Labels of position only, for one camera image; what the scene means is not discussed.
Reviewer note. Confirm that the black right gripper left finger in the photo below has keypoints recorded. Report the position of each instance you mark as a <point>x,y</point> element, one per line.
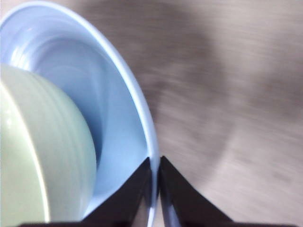
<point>127,203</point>

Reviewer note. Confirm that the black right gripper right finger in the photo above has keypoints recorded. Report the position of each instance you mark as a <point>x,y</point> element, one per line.
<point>184,205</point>

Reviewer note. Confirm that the green ribbed bowl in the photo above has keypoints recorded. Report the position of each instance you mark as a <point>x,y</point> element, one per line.
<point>35,142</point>

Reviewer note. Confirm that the blue round plate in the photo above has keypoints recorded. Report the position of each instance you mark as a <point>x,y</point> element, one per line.
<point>94,71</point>

